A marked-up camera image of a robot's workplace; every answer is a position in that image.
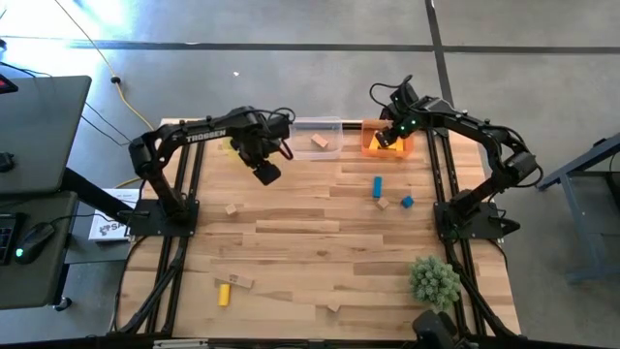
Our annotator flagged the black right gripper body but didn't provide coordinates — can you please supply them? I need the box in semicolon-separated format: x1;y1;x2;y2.
385;82;422;137

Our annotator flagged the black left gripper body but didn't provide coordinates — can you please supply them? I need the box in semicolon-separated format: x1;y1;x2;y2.
231;112;293;169

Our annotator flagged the long wood block with mark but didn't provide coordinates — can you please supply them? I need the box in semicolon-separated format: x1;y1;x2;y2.
213;270;256;290

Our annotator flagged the orange translucent plastic bin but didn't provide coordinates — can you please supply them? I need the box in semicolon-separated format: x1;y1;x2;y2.
360;119;416;160

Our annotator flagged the clear plastic bin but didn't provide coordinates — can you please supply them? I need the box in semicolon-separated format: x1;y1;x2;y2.
289;115;345;162

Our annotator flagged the white printed booklet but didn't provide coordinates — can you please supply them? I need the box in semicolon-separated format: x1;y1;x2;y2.
88;188;141;242

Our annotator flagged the green artificial plant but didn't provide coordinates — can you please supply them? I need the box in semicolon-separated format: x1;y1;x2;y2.
409;255;462;311

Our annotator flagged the blue-grey metal stand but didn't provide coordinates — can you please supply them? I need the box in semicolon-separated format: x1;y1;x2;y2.
534;131;620;285

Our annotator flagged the black computer mouse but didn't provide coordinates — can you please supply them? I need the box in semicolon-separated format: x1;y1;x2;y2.
13;222;57;266

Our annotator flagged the dark office desk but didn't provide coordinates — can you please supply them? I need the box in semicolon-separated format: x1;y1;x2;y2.
0;190;81;311

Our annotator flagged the black keyboard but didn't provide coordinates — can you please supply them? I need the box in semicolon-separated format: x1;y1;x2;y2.
0;212;21;267

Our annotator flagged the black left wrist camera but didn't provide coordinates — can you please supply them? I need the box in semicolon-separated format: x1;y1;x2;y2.
252;161;283;187

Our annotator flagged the yellow extension cable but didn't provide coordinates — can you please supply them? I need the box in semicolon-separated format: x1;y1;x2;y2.
51;0;159;137

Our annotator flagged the silver frame bracket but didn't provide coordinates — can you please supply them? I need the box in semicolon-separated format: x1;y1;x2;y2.
153;338;209;349

